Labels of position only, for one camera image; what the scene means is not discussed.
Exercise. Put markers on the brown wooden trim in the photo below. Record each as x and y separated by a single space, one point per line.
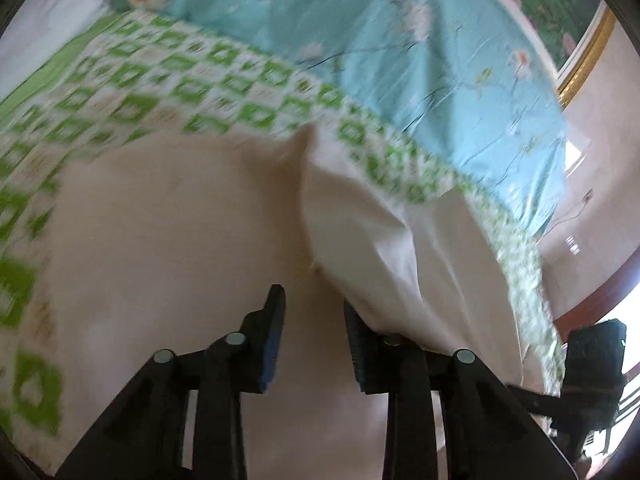
595 300

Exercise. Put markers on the white garment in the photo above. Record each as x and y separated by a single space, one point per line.
180 240

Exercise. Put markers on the white towel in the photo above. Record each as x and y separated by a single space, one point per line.
45 25

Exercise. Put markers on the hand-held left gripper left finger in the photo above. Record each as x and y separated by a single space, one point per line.
269 347

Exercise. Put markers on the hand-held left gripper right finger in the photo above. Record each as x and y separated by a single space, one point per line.
356 345

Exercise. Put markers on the blue floral quilt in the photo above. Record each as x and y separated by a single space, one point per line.
400 60

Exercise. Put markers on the green checked bed sheet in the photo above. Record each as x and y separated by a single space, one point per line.
150 85

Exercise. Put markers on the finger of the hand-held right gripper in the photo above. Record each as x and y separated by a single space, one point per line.
532 400

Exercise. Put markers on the gold framed floral picture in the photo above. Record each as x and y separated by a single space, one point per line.
545 0

